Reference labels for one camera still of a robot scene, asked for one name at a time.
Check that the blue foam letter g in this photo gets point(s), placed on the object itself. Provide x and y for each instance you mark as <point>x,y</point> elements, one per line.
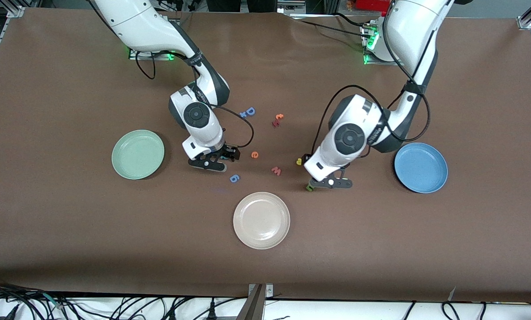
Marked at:
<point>235,176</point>

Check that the grey metal beam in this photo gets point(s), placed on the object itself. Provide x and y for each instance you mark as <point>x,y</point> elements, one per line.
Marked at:
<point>252,309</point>

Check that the brown table cover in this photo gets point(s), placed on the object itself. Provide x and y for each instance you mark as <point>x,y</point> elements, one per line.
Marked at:
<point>70,222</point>

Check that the beige plate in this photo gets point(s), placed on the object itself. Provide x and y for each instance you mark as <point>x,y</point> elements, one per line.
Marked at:
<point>261,220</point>

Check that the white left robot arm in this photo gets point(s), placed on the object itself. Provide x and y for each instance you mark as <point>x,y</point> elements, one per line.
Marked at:
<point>408,31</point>

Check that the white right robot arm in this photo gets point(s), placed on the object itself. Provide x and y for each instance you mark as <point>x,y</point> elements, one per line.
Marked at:
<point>136,26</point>

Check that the silver metal bracket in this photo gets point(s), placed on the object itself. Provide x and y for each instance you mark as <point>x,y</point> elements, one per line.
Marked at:
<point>269,291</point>

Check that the pink foam letter w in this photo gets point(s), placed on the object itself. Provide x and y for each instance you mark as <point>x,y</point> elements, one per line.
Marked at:
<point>276,171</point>

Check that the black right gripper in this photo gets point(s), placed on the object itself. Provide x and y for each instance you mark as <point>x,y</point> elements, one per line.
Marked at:
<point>226,153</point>

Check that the light green plate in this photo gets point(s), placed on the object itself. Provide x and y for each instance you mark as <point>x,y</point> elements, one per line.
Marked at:
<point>137,154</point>

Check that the small grey paper flap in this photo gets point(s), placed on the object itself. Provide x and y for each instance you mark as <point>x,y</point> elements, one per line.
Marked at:
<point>452,293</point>

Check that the silver table corner bracket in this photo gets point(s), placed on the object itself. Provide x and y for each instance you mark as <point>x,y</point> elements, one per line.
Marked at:
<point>16,12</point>
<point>524,23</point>

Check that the blue plate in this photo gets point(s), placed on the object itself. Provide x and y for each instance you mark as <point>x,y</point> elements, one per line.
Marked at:
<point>421,169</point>

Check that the red box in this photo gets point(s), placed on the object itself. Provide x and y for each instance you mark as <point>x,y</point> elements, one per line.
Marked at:
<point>372,4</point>

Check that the blue foam letter D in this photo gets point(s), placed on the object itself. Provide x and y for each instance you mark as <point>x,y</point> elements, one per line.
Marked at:
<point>248,112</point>

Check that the black power plug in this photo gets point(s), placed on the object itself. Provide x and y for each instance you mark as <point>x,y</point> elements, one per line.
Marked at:
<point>211,311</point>

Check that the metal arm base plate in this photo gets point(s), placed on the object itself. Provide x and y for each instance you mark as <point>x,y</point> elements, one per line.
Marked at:
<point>381,63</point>
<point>134,55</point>

